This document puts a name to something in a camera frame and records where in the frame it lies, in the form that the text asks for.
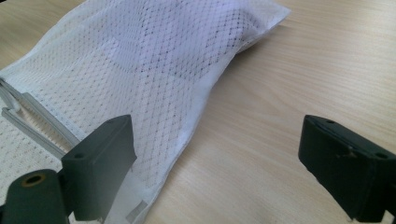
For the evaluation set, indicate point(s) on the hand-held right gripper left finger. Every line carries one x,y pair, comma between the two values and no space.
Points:
96,168

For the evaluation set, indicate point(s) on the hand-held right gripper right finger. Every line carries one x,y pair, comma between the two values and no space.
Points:
348,174

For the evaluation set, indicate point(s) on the white mesh laundry bag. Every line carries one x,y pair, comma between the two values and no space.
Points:
130,68

